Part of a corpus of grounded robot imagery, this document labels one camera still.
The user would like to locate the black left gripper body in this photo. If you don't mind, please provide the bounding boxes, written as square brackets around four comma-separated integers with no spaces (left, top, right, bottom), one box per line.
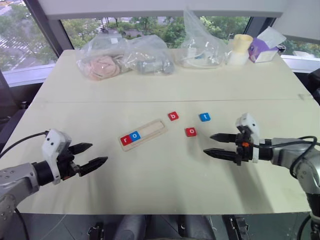
[56,147,84,181]

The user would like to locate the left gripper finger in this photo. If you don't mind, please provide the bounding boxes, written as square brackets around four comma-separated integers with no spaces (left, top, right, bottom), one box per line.
[78,156,109,177]
[68,142,94,155]

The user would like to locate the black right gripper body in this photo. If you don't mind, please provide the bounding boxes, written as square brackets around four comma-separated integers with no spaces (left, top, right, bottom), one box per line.
[234,126,256,167]

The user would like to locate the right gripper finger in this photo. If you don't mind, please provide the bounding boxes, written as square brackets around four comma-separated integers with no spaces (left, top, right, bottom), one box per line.
[209,133,238,144]
[203,148,238,165]

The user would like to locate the blue letter tile t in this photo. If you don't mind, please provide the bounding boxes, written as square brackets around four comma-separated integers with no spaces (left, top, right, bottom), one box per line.
[198,112,212,123]

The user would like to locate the red letter tile o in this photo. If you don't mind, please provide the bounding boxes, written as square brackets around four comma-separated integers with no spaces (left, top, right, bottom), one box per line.
[184,127,198,138]

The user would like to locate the wooden letter tray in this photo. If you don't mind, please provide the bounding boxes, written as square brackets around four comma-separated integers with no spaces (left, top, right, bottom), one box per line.
[117,118,166,152]

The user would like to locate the black clamp under table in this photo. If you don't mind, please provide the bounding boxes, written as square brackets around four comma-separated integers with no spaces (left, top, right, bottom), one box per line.
[228,216,250,240]
[87,221,105,240]

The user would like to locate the white plastic cup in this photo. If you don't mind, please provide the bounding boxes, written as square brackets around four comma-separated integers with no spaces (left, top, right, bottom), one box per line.
[225,48,250,67]

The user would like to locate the plastic bag with pink items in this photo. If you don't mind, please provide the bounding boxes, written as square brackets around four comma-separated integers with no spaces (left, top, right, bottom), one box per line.
[75,33,131,82]

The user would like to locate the clear plastic bag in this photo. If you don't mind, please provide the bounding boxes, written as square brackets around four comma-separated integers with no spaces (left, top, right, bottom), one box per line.
[174,6,234,70]

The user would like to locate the purple tissue box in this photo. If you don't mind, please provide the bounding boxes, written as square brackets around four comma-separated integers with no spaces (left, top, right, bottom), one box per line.
[247,25,287,64]

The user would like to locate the cream yellow cup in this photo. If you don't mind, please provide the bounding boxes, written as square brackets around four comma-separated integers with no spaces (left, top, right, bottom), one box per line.
[232,34,254,54]

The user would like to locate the plastic bag with grey items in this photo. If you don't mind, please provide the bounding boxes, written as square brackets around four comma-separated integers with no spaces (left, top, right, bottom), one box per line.
[122,34,176,76]

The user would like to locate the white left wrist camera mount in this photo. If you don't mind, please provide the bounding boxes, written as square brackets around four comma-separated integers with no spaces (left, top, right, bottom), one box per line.
[41,129,72,186]

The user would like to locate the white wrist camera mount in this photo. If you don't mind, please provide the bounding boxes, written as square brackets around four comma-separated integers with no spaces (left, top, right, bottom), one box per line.
[234,112,261,164]
[41,129,72,186]

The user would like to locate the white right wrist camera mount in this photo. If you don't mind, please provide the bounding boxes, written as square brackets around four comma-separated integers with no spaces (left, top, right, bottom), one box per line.
[234,112,261,164]

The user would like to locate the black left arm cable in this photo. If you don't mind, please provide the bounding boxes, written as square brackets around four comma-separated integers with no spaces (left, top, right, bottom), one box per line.
[0,131,50,159]

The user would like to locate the dark window frame post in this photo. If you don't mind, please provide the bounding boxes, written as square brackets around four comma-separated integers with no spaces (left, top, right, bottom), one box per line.
[23,0,76,59]

